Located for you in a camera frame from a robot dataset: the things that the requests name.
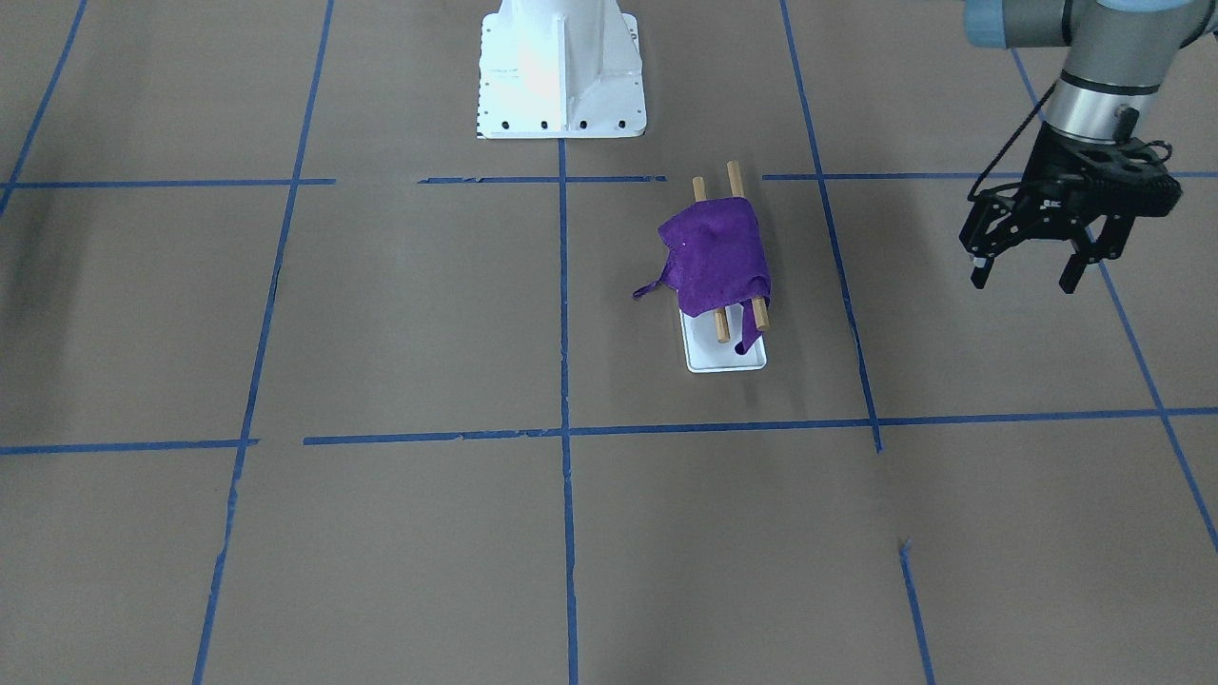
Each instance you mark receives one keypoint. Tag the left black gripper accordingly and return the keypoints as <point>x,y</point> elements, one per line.
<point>1045,202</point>

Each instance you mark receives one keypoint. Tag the purple towel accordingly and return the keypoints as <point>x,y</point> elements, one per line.
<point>704,266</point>

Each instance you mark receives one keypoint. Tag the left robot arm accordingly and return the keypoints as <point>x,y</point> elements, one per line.
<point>1120,53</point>

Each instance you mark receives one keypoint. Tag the white towel rack base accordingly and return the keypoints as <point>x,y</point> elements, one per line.
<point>704,354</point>

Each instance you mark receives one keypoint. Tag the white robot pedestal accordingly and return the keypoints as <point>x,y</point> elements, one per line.
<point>560,70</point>

